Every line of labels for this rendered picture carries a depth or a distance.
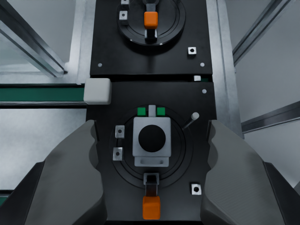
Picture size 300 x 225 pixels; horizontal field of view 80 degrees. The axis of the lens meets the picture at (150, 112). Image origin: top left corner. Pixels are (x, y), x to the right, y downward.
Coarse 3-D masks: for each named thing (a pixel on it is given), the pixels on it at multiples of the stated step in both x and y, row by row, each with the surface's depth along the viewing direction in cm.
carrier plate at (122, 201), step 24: (120, 96) 34; (144, 96) 34; (168, 96) 34; (192, 96) 34; (96, 120) 33; (96, 144) 32; (96, 168) 31; (192, 168) 31; (120, 192) 30; (144, 192) 30; (168, 192) 30; (120, 216) 29; (168, 216) 29; (192, 216) 29
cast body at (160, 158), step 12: (144, 120) 21; (156, 120) 21; (168, 120) 21; (144, 132) 20; (156, 132) 20; (168, 132) 21; (144, 144) 19; (156, 144) 19; (168, 144) 20; (144, 156) 20; (156, 156) 20; (168, 156) 20
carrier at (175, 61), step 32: (96, 0) 39; (128, 0) 35; (160, 0) 37; (192, 0) 39; (96, 32) 37; (128, 32) 35; (160, 32) 35; (192, 32) 37; (96, 64) 35; (128, 64) 35; (160, 64) 35; (192, 64) 35
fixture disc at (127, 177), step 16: (128, 112) 31; (176, 112) 31; (128, 128) 30; (176, 128) 30; (112, 144) 30; (128, 144) 30; (176, 144) 30; (192, 144) 30; (112, 160) 29; (128, 160) 29; (176, 160) 29; (128, 176) 29; (160, 176) 29; (176, 176) 29
